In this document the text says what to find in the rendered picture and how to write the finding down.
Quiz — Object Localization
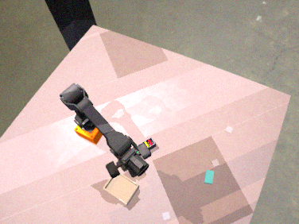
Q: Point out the teal rectangular block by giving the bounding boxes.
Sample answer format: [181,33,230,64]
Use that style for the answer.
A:
[204,170,214,184]

